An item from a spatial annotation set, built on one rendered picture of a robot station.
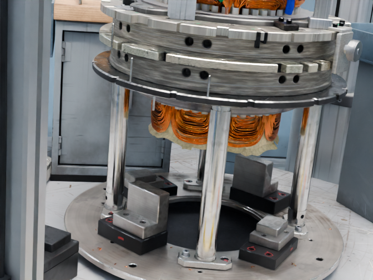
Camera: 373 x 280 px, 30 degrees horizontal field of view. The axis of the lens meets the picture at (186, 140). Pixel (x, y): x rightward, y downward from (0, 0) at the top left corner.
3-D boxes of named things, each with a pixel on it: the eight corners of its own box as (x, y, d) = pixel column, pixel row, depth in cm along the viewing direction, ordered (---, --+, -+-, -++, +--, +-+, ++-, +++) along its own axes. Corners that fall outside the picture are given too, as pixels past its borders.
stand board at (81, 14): (53, 19, 105) (54, 3, 104) (56, 4, 123) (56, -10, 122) (184, 28, 108) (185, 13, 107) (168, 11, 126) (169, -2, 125)
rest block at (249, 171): (262, 198, 103) (267, 164, 101) (231, 186, 106) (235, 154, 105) (277, 190, 106) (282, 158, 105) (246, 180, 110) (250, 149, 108)
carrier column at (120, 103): (104, 215, 97) (113, 68, 90) (104, 208, 99) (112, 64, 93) (122, 216, 97) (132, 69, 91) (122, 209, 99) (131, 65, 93)
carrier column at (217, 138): (195, 268, 84) (212, 101, 78) (193, 258, 87) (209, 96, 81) (216, 268, 85) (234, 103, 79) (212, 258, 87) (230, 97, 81)
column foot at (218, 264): (178, 255, 87) (179, 249, 87) (230, 260, 87) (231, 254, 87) (177, 266, 84) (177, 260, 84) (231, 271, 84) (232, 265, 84)
